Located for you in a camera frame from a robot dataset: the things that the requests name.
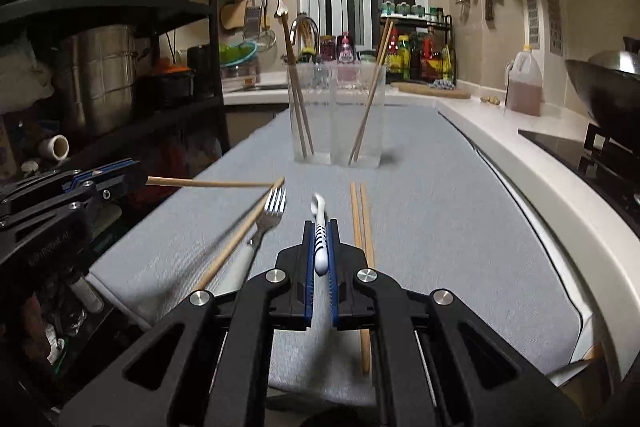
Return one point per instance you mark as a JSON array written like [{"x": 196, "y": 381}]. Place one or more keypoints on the wide white wall vent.
[{"x": 553, "y": 19}]

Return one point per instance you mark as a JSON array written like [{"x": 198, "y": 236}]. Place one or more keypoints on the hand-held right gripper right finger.
[{"x": 334, "y": 297}]

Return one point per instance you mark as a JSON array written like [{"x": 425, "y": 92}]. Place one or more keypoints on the red stand-up pouch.
[{"x": 346, "y": 49}]

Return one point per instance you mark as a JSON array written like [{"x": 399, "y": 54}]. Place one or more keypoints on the green plastic basin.
[{"x": 237, "y": 54}]

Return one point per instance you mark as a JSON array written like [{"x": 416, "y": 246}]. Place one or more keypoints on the hanging wooden board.
[{"x": 232, "y": 14}]

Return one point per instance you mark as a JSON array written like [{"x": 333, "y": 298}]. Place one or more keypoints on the narrow white wall vent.
[{"x": 531, "y": 14}]

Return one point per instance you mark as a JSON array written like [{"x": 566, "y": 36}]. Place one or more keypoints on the steel wok lid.
[{"x": 617, "y": 62}]

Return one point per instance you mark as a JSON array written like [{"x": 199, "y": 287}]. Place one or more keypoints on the large steel stockpot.
[{"x": 95, "y": 82}]

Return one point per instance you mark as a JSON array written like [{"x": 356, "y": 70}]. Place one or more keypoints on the black metal shelf rack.
[{"x": 215, "y": 57}]

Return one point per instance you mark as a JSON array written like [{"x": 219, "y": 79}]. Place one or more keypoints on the hanging metal grater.
[{"x": 253, "y": 14}]

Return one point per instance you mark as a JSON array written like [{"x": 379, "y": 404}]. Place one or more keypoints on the black glass gas cooktop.
[{"x": 575, "y": 157}]

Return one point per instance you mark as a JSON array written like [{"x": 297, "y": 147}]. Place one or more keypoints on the black container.
[{"x": 202, "y": 72}]

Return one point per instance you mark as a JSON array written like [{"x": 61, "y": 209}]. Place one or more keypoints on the small ginger pieces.
[{"x": 490, "y": 100}]

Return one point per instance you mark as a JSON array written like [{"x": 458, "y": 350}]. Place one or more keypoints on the white plastic bag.
[{"x": 22, "y": 77}]

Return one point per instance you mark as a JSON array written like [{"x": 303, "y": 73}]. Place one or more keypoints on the black wok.
[{"x": 600, "y": 97}]

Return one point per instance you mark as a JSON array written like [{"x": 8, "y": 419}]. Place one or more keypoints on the grey fabric mat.
[{"x": 450, "y": 232}]

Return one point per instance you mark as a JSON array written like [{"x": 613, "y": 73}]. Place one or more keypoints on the steel sink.
[{"x": 255, "y": 89}]

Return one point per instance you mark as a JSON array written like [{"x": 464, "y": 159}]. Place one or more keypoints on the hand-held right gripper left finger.
[{"x": 310, "y": 297}]

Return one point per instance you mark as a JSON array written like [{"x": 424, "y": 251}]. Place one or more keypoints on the clear plastic utensil holder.
[{"x": 335, "y": 127}]

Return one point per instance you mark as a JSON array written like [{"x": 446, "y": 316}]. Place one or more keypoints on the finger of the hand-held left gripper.
[
  {"x": 100, "y": 171},
  {"x": 115, "y": 192}
]

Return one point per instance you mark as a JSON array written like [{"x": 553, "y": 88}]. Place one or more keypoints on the row of green-lidded spice jars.
[{"x": 412, "y": 9}]

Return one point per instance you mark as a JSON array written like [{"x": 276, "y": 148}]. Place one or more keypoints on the red jar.
[{"x": 327, "y": 49}]

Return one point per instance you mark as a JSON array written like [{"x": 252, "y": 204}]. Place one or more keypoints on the white ceramic cup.
[{"x": 52, "y": 148}]

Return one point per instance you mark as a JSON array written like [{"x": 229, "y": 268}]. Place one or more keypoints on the plastic cooking oil jug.
[{"x": 524, "y": 92}]

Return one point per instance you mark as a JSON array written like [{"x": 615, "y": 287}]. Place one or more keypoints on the black pot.
[{"x": 165, "y": 89}]

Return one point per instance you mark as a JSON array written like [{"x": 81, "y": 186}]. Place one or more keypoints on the row of condiment bottles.
[{"x": 417, "y": 57}]

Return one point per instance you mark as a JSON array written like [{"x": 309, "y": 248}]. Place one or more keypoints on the round wooden cutting board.
[{"x": 420, "y": 89}]

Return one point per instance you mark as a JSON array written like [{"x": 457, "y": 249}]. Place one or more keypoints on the hanging white ladle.
[{"x": 281, "y": 7}]

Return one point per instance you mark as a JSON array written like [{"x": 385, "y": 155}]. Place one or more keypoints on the steel kitchen faucet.
[{"x": 305, "y": 21}]

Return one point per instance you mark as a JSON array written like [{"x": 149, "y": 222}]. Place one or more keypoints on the blue patterned cloth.
[{"x": 444, "y": 85}]

